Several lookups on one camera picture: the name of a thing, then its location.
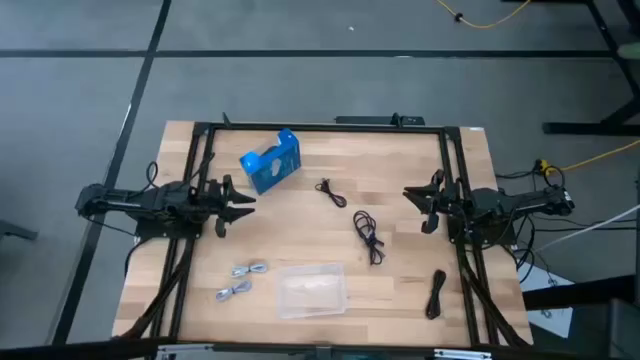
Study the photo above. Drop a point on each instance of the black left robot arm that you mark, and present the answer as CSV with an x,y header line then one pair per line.
x,y
125,200

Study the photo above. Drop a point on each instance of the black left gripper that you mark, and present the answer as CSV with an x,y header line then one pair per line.
x,y
220,197

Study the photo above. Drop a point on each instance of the clear plastic bin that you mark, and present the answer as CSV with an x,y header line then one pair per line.
x,y
310,292

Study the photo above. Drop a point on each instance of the blue cardboard box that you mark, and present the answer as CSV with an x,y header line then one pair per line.
x,y
272,165

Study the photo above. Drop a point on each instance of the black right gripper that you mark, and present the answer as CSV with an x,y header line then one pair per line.
x,y
447,200

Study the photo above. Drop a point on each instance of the black aluminium table frame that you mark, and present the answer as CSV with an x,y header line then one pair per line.
x,y
325,128

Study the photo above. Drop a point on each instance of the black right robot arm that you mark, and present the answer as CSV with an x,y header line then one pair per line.
x,y
500,200

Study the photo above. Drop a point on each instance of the black bar mount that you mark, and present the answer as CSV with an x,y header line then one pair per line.
x,y
375,120

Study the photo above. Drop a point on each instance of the black desk leg frame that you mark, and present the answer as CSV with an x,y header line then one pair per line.
x,y
607,45

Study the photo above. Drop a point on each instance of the white floor sheet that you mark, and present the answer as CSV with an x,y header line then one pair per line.
x,y
545,285

